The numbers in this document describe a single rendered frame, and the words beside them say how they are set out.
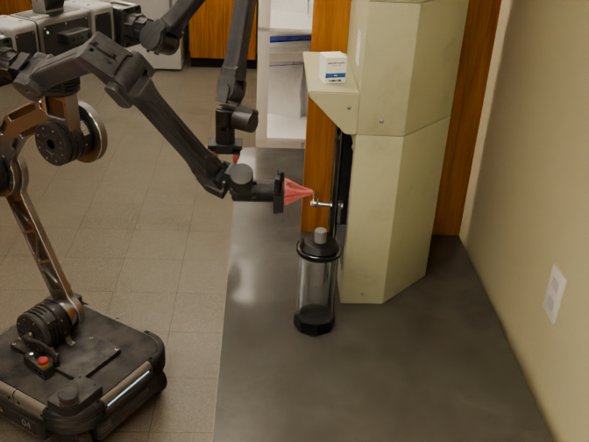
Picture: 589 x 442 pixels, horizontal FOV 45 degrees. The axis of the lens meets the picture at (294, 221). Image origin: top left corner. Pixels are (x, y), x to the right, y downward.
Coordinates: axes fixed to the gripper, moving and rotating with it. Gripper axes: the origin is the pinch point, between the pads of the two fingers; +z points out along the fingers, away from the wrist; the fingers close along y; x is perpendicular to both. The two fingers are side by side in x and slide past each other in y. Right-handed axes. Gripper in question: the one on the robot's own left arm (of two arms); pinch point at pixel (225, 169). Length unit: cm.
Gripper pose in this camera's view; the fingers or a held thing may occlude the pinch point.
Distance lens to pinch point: 219.6
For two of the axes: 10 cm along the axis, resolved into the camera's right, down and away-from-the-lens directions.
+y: 10.0, 0.2, 0.5
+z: -0.4, 8.8, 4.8
